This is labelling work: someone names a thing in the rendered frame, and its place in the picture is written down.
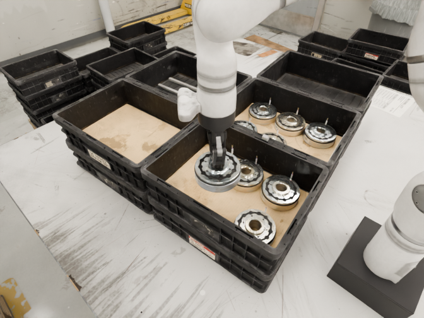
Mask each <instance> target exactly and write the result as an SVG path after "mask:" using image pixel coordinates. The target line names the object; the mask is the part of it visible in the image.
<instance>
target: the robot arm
mask: <svg viewBox="0 0 424 318"><path fill-rule="evenodd" d="M297 1H299V0H192V24H193V29H194V38H195V43H196V50H197V93H194V92H193V91H191V90H190V89H188V88H180V89H179V90H178V95H177V107H178V116H179V120H180V121H181V122H189V121H191V120H193V118H194V117H195V116H196V114H197V116H198V121H199V123H200V125H201V126H203V127H204V128H205V129H207V132H208V140H209V151H210V152H211V153H212V157H211V159H212V164H213V168H215V169H220V168H222V165H224V164H225V157H226V152H227V149H226V139H227V131H225V130H226V129H228V128H229V127H231V126H232V125H233V123H234V122H235V111H236V101H237V90H236V79H237V57H236V54H235V51H234V48H233V40H235V39H236V38H239V37H241V36H242V35H244V34H245V33H247V32H248V31H250V30H251V29H253V28H254V27H255V26H256V25H258V24H259V23H260V22H262V21H263V20H265V19H266V18H267V17H268V16H269V15H270V14H271V13H273V12H275V11H277V10H279V9H282V8H284V7H287V6H289V5H291V4H293V3H295V2H297ZM407 63H408V77H409V87H410V90H411V94H412V96H413V98H414V100H415V102H416V104H417V105H418V106H419V108H420V109H421V110H422V112H423V113H424V0H422V1H421V4H420V8H419V11H418V14H417V17H416V20H415V24H414V25H413V29H412V31H411V35H410V38H409V42H408V48H407ZM222 144H223V145H222ZM363 258H364V261H365V264H366V265H367V267H368V268H369V269H370V270H371V271H372V272H373V273H374V274H376V275H377V276H379V277H381V278H384V279H387V280H391V281H392V282H393V283H397V282H399V280H400V279H401V278H403V277H404V276H405V275H406V274H408V273H409V272H410V271H411V270H412V269H413V268H416V265H417V264H418V263H419V262H420V260H421V259H422V258H424V171H422V172H420V173H418V174H416V175H415V176H414V177H413V178H412V179H411V180H410V181H409V182H408V183H407V184H406V186H405V188H404V189H403V191H402V192H401V193H400V195H399V197H398V198H397V200H396V202H395V203H394V211H393V212H392V213H391V214H390V216H389V217H388V219H387V220H386V221H385V222H384V224H383V225H382V226H381V228H380V229H379V231H378V232H377V233H376V234H375V236H374V237H373V239H372V240H371V241H370V242H369V244H368V245H367V246H366V248H365V250H364V252H363Z"/></svg>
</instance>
